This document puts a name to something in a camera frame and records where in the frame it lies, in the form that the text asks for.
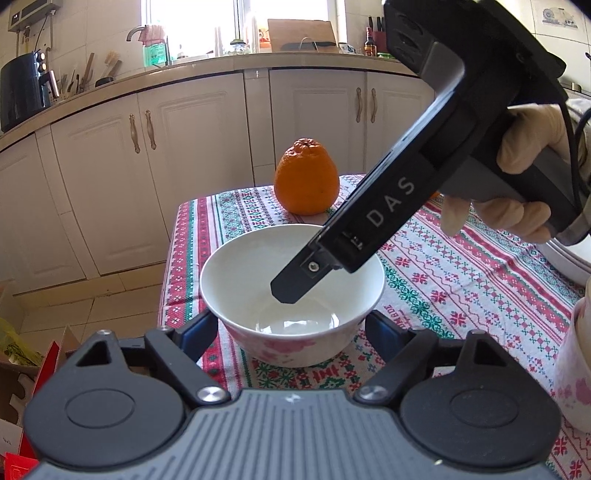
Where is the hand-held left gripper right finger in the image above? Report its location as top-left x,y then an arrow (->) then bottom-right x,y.
353,309 -> 514,408

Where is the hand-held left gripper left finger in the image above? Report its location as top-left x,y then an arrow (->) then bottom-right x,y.
74,309 -> 232,408

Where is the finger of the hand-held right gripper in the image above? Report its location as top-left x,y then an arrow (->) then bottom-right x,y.
270,244 -> 343,304

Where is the white floral bowl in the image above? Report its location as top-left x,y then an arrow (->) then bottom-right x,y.
553,295 -> 591,432
199,224 -> 386,368

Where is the white fruit-print plate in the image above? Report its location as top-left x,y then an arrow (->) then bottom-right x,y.
538,231 -> 591,288

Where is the person's right hand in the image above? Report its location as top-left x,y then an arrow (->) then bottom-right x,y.
440,104 -> 573,244

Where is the cross-stitch pattern tablecloth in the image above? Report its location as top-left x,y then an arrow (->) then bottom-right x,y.
158,173 -> 591,480

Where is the pear-shaped orange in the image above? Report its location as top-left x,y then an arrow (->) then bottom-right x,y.
274,137 -> 340,216

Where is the cream kitchen cabinet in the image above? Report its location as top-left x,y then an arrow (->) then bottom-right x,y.
0,69 -> 437,296

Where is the red paper box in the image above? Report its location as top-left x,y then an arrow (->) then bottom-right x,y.
0,340 -> 64,480

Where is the wooden cutting board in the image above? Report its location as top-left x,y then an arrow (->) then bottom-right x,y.
268,18 -> 338,51

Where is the yellow plastic bag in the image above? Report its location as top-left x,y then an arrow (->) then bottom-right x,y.
0,318 -> 45,368

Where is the cardboard box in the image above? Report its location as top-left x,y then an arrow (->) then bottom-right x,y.
0,325 -> 82,444

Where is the beige kitchen countertop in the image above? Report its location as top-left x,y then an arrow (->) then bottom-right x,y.
0,54 -> 407,153

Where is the green plastic bag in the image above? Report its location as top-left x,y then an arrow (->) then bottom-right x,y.
143,41 -> 170,66

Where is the kitchen window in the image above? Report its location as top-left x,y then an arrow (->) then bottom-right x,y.
141,0 -> 342,55

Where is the pink cloth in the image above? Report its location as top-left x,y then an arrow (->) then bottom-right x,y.
141,25 -> 167,47

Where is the dish brush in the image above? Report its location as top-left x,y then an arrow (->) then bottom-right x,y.
103,51 -> 122,82

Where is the wooden spatula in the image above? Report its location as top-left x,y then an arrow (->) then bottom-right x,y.
81,52 -> 96,91

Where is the black air fryer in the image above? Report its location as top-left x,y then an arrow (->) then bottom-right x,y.
0,51 -> 59,133

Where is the wall sticker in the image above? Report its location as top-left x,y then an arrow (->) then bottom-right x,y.
538,4 -> 581,31

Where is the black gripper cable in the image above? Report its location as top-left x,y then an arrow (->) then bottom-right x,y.
556,99 -> 591,217

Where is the white wall water heater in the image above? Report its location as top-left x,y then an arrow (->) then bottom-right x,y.
7,0 -> 63,33

